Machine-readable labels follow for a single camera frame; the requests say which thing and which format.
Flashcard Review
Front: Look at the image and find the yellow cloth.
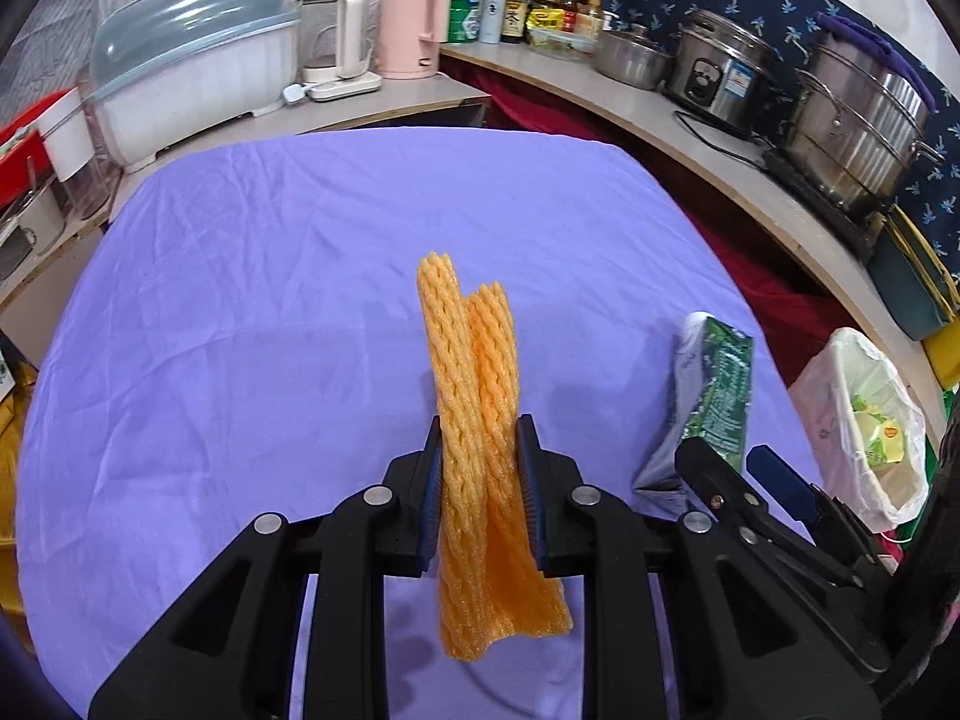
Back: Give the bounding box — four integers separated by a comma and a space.
0, 362, 37, 655

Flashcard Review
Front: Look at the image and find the green tin can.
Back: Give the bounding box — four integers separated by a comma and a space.
448, 0, 482, 44

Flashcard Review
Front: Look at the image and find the yellow oil bottle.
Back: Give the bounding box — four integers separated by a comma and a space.
574, 0, 605, 41

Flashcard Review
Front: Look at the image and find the blue patterned curtain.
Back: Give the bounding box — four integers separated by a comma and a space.
602, 0, 958, 273

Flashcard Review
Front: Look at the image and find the orange foam fruit net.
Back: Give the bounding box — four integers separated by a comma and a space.
416, 252, 573, 661

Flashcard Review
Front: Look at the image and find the steel rice cooker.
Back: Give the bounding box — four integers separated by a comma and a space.
664, 8, 776, 135

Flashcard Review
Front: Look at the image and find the red plastic basin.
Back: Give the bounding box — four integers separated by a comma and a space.
0, 89, 67, 208

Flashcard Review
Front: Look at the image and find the white-lidded clear jar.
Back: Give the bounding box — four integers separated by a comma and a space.
36, 88, 117, 220

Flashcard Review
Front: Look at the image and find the small steel pot with lid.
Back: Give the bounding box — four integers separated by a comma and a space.
592, 29, 674, 91

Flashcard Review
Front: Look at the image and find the dark green crushed milk carton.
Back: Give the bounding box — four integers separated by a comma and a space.
633, 312, 754, 520

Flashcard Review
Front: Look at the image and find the white thermos bottle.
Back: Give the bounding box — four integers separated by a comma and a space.
478, 0, 506, 44

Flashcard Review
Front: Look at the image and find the yellow-green snack bag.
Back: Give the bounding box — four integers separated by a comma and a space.
851, 397, 907, 478

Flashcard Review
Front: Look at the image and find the white trash bag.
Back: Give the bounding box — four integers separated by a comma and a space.
789, 328, 929, 533

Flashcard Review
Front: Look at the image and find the white dish rack grey lid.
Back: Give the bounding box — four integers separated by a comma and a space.
88, 0, 299, 172

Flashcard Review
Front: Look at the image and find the white coffee maker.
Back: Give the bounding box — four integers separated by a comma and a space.
295, 0, 382, 103

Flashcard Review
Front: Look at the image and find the white power plug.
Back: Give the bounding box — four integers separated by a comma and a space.
283, 83, 308, 106

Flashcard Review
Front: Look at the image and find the pink electric kettle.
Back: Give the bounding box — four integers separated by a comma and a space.
374, 0, 451, 80

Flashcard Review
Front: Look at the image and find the dark soy sauce bottle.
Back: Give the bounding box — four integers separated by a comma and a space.
501, 0, 527, 44

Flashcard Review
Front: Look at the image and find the purple tablecloth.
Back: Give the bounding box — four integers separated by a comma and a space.
16, 128, 760, 710

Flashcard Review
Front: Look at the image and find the large steel steamer pot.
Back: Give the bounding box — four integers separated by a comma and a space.
784, 13, 944, 218

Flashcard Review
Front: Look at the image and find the yellow seasoning packet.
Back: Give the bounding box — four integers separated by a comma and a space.
526, 5, 566, 44

